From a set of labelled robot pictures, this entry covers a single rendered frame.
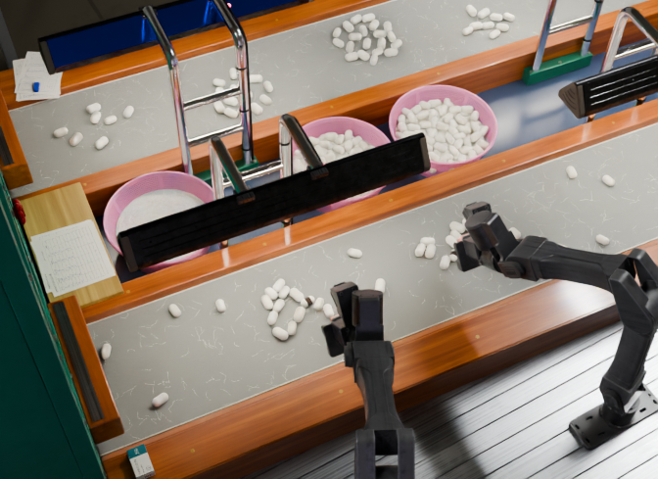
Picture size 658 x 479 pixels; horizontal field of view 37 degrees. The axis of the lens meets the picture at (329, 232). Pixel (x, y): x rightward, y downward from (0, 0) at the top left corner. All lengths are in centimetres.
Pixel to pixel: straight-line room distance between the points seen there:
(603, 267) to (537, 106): 93
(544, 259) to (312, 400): 53
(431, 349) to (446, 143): 61
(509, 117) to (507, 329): 72
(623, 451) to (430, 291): 51
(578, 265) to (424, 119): 80
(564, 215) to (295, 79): 77
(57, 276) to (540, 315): 103
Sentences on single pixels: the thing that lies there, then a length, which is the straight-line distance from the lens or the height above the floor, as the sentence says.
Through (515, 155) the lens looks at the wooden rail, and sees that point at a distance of 243.
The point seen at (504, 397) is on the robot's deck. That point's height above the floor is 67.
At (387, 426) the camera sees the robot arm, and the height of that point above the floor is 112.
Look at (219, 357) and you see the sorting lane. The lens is 208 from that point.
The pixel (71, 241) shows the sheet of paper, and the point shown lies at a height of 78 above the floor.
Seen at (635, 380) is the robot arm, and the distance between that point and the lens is 204.
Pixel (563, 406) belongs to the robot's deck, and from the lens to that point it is 217.
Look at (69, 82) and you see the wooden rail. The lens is 261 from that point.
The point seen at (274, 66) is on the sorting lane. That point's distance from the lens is 262.
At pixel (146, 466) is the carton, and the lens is 194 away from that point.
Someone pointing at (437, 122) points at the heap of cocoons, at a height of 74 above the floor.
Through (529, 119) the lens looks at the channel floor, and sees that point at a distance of 265.
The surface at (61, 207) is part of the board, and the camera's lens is 232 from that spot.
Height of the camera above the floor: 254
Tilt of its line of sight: 53 degrees down
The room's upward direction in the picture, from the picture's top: 2 degrees clockwise
